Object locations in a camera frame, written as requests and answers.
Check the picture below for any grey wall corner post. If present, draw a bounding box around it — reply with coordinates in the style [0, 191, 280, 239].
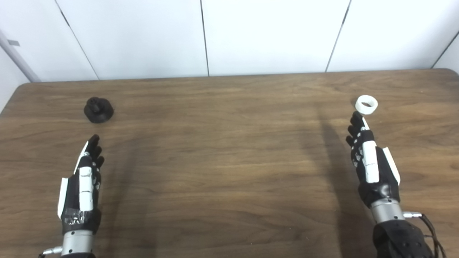
[0, 30, 41, 83]

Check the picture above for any round black plastic part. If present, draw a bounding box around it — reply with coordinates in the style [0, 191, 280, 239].
[84, 97, 114, 124]

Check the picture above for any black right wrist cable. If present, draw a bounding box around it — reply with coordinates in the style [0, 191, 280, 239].
[403, 211, 447, 258]

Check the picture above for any white plastic ring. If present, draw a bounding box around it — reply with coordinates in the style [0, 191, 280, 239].
[355, 95, 378, 115]

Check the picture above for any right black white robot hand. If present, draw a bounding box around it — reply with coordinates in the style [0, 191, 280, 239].
[346, 111, 401, 208]

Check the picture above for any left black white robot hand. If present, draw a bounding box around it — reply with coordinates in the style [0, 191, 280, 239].
[57, 134, 105, 235]

